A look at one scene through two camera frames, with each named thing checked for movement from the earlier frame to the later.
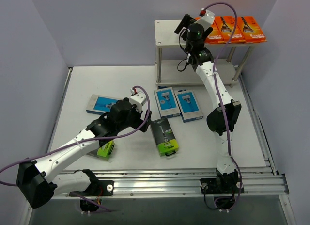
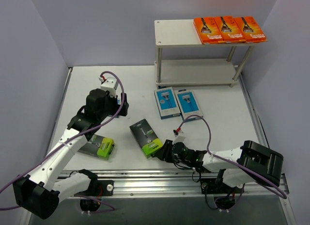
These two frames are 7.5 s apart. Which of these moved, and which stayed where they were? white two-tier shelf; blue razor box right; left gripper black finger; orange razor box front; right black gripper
Moved: right black gripper; left gripper black finger
Stayed: orange razor box front; white two-tier shelf; blue razor box right
